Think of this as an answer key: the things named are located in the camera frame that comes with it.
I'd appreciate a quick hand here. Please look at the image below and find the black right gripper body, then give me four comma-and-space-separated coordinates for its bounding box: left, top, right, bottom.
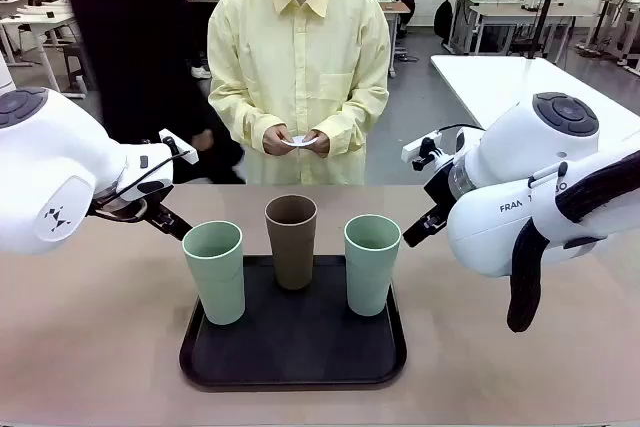
423, 159, 457, 211

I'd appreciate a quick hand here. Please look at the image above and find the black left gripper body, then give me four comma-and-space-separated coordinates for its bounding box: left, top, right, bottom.
127, 179, 174, 223

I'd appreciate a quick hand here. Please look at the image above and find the light green plastic cup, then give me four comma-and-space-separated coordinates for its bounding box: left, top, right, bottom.
343, 214, 403, 318
181, 220, 247, 327

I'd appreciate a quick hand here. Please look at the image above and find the brown plastic cup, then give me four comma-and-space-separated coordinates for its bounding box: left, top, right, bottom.
264, 195, 319, 291

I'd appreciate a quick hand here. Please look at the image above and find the white paper coaster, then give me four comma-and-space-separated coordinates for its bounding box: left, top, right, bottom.
281, 134, 321, 149

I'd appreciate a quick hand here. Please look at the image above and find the person right forearm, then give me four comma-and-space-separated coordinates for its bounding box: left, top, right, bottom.
208, 89, 281, 141

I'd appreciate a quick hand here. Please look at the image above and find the person left forearm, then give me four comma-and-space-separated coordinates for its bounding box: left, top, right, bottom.
322, 89, 390, 143

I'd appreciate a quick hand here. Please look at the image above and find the person left hand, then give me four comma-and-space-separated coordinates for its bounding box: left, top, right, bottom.
303, 129, 332, 156

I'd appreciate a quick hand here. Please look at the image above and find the person right hand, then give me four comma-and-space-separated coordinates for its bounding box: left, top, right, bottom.
262, 124, 297, 156

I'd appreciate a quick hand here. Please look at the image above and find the white side table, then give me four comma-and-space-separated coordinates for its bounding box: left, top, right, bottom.
430, 54, 640, 131

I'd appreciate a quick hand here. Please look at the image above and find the person in blue top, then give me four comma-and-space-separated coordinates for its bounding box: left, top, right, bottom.
169, 0, 214, 81

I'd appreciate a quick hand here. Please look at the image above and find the person in dark clothes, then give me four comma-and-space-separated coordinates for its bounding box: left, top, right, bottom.
64, 0, 247, 184

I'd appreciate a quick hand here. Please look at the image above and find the grey plastic stool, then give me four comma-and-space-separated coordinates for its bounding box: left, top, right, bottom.
60, 44, 90, 98

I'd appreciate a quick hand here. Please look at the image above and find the black plastic tray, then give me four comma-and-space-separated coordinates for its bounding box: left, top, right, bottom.
178, 254, 409, 392

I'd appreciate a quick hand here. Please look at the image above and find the black bag by desk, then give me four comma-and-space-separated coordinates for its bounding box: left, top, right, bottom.
433, 0, 454, 40

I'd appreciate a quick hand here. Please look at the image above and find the small brown desk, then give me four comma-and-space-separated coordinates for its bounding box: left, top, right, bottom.
380, 0, 412, 79

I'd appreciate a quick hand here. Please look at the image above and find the grey background desk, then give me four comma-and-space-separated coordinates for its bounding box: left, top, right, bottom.
446, 0, 584, 56

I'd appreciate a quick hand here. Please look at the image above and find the person in yellow shirt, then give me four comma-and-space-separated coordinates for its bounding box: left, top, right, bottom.
207, 0, 391, 186

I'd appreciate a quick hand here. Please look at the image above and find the black tripod stand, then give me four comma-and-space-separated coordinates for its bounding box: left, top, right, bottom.
524, 0, 574, 62

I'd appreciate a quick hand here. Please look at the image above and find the white background table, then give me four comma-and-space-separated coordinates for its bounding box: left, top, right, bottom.
0, 0, 76, 66

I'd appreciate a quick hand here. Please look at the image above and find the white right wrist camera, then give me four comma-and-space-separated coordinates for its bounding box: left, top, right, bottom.
402, 130, 444, 171

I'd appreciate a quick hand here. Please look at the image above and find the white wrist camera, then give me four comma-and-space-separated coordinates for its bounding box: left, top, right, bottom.
158, 129, 200, 166
402, 130, 444, 171

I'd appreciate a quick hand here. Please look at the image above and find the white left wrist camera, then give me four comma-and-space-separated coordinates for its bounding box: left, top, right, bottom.
158, 129, 200, 166

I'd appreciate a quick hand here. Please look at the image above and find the right arm black cable sleeve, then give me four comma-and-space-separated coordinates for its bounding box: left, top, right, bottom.
506, 149, 640, 333

